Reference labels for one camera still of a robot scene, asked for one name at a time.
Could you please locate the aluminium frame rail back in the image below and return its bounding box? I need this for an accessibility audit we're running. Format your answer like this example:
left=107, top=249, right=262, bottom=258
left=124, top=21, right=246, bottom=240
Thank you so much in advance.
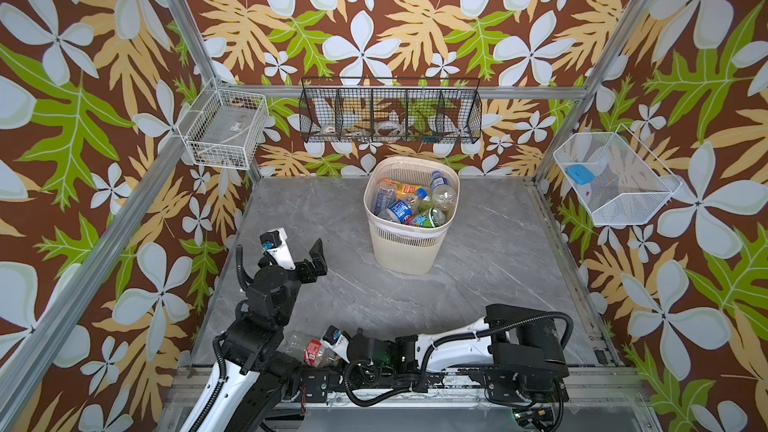
left=229, top=85, right=587, bottom=100

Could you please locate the white wire basket right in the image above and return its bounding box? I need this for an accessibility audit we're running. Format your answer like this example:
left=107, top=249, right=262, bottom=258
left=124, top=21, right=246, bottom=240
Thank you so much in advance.
left=554, top=125, right=682, bottom=228

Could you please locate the soda water bottle blue cap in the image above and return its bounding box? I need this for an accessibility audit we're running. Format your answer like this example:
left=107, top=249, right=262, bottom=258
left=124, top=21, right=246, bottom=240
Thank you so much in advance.
left=373, top=180, right=398, bottom=216

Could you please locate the aluminium frame post back right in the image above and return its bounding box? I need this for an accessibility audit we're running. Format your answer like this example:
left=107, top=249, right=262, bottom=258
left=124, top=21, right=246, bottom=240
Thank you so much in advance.
left=533, top=0, right=652, bottom=185

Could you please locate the aluminium frame post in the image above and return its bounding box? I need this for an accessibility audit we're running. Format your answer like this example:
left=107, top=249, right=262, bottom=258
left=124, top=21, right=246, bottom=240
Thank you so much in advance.
left=149, top=0, right=261, bottom=183
left=533, top=0, right=652, bottom=185

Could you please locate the aluminium frame rail left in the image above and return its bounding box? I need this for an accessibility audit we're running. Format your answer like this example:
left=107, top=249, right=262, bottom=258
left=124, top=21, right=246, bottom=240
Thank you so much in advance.
left=0, top=131, right=193, bottom=415

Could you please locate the aluminium frame rail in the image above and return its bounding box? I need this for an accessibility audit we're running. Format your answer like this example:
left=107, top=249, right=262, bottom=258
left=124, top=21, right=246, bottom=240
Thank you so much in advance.
left=229, top=85, right=587, bottom=100
left=0, top=131, right=193, bottom=415

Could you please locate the orange label juice bottle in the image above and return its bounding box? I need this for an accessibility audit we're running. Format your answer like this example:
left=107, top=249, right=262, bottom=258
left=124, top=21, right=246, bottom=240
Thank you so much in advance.
left=382, top=179, right=429, bottom=200

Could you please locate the cream slatted plastic bin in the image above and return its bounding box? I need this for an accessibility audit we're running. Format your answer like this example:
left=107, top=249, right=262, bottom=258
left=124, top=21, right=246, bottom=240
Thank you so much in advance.
left=363, top=156, right=461, bottom=275

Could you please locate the clear bottle red label yellow cap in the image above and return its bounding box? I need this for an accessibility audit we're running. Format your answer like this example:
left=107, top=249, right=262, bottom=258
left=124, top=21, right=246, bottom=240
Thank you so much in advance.
left=278, top=331, right=340, bottom=368

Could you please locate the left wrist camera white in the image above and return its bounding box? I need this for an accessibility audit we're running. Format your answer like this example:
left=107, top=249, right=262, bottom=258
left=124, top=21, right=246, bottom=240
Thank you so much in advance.
left=259, top=227, right=296, bottom=270

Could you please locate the white wire basket left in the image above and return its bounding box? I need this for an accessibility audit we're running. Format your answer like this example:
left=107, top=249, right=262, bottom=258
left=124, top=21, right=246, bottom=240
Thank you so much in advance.
left=178, top=80, right=270, bottom=170

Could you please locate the black wire wall basket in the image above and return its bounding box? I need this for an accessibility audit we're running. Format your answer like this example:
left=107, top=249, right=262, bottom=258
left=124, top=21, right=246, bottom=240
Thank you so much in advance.
left=298, top=76, right=483, bottom=144

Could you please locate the aluminium frame post back left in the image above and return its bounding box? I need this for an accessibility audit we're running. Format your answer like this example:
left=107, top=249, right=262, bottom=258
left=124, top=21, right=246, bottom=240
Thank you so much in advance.
left=149, top=0, right=261, bottom=183

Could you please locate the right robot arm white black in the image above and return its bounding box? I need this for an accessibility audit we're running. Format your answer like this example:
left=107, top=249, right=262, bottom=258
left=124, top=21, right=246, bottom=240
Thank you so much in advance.
left=323, top=304, right=574, bottom=431

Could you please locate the clear Pepsi bottle blue label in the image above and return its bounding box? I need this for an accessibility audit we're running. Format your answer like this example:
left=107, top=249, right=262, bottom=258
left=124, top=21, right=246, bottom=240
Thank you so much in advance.
left=376, top=188, right=428, bottom=224

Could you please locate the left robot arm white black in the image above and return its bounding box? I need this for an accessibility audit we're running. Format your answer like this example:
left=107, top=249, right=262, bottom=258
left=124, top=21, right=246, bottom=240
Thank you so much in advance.
left=181, top=230, right=327, bottom=431

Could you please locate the blue item in right basket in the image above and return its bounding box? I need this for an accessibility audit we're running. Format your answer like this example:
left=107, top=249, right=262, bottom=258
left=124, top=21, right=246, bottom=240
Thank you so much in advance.
left=566, top=164, right=596, bottom=186

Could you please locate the white wire basket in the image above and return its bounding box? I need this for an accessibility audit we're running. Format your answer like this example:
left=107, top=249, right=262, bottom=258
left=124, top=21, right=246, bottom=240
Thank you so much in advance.
left=178, top=80, right=270, bottom=170
left=554, top=125, right=682, bottom=228

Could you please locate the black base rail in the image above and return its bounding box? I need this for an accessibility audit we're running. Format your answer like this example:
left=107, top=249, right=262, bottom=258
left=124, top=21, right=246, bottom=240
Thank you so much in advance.
left=286, top=365, right=569, bottom=408

